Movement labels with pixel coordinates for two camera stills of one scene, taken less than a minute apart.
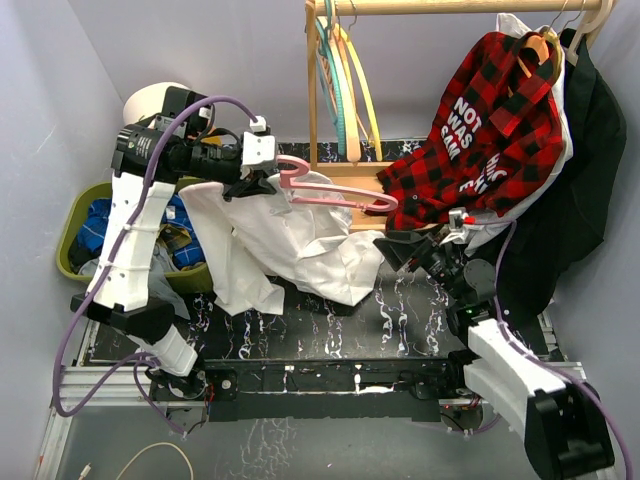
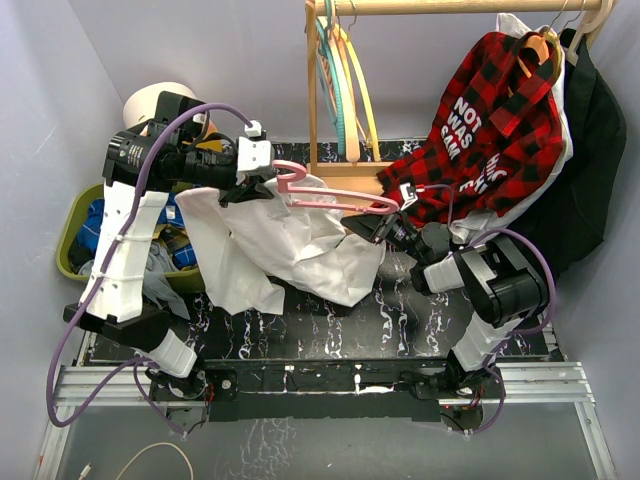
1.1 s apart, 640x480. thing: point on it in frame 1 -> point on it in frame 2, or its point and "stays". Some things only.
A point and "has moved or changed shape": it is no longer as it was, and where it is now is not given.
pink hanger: x=286 y=178 has moved or changed shape
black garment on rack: x=531 y=261 stays
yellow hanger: x=352 y=50 stays
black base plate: x=374 y=388 stays
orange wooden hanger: x=538 y=44 stays
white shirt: x=291 y=232 has moved or changed shape
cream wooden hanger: x=591 y=28 stays
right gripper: x=400 y=250 -> x=368 y=225
